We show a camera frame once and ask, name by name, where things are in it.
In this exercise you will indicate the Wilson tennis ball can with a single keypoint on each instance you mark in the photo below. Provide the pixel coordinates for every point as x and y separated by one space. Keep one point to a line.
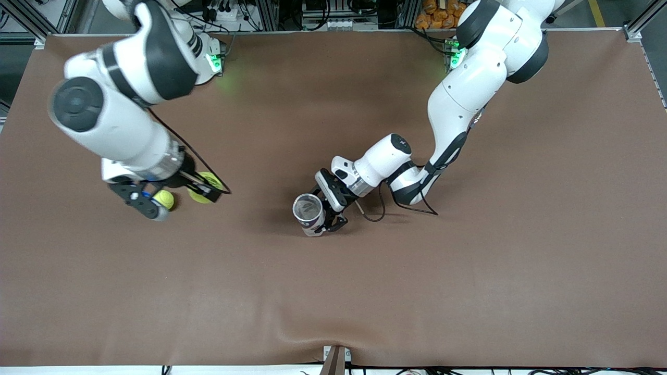
307 208

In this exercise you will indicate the white power strip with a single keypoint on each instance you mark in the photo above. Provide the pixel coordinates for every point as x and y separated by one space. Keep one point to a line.
229 14

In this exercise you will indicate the aluminium frame profile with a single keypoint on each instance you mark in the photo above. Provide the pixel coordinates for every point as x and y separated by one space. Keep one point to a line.
21 21
643 21

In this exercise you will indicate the orange packaged goods pile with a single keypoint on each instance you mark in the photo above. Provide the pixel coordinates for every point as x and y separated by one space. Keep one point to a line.
437 13

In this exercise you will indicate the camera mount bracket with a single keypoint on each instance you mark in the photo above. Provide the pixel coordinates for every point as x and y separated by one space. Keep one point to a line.
333 364

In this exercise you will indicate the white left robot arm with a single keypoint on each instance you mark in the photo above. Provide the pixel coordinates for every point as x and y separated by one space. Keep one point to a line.
464 99

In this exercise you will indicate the yellow Wilson print tennis ball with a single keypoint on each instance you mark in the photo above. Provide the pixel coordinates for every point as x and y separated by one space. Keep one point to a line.
164 199

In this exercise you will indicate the yellow Roland Garros tennis ball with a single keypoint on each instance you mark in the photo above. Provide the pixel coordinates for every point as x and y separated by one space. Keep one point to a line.
198 198

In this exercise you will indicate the white terminal block strip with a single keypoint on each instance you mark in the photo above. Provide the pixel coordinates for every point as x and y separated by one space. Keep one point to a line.
338 23

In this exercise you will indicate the aluminium frame post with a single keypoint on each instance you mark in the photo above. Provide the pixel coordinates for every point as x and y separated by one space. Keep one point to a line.
268 15
409 13

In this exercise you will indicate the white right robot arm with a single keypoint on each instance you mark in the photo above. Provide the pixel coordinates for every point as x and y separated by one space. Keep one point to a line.
120 130

